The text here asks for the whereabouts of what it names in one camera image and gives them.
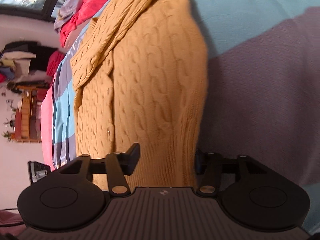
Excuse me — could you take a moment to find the yellow cable knit sweater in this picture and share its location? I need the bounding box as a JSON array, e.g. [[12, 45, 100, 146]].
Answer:
[[71, 0, 208, 187]]

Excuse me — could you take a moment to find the clothes pile on rack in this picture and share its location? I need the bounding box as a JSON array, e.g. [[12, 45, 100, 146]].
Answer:
[[1, 41, 58, 94]]

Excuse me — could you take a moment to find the black silver device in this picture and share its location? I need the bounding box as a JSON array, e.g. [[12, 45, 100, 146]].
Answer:
[[28, 161, 51, 185]]

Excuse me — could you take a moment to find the wooden bookshelf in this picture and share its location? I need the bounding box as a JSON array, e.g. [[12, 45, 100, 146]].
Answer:
[[15, 86, 48, 143]]

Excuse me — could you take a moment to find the small potted plant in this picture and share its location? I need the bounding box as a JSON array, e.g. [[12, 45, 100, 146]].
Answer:
[[2, 99, 18, 142]]

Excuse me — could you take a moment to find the red ruffled fabric pile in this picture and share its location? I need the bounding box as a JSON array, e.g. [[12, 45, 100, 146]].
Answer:
[[46, 50, 65, 77]]

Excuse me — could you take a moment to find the grey mattress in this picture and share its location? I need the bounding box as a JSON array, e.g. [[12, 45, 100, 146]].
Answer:
[[63, 18, 91, 53]]

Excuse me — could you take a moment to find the grey lilac crumpled cloth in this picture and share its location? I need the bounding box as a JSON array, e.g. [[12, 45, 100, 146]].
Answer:
[[54, 0, 82, 33]]

